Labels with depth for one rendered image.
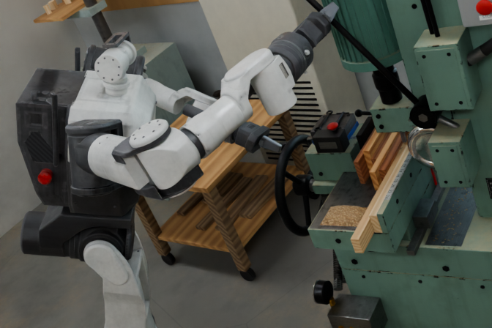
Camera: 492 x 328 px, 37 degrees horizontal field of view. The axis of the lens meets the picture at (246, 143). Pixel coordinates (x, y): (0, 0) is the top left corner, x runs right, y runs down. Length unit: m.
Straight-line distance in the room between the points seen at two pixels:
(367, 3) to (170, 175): 0.59
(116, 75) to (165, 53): 2.26
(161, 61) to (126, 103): 2.21
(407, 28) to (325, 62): 1.75
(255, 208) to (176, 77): 1.04
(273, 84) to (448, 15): 0.38
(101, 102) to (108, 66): 0.09
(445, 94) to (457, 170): 0.18
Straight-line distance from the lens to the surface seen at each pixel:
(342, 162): 1.91
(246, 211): 3.25
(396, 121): 1.81
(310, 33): 1.52
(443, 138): 1.60
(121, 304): 2.06
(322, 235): 1.77
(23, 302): 3.87
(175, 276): 3.43
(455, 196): 1.90
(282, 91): 1.42
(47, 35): 4.68
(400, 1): 1.60
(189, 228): 3.35
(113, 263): 1.93
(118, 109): 1.69
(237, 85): 1.37
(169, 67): 3.95
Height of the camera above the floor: 1.92
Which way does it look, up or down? 27 degrees down
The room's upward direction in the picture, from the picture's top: 23 degrees counter-clockwise
